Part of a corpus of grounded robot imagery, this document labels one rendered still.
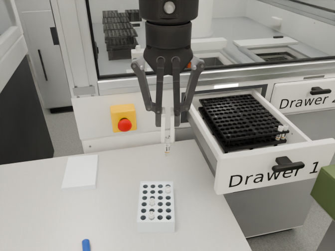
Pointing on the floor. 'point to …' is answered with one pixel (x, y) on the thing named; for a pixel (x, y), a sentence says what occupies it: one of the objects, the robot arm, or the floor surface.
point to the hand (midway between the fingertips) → (167, 125)
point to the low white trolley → (115, 204)
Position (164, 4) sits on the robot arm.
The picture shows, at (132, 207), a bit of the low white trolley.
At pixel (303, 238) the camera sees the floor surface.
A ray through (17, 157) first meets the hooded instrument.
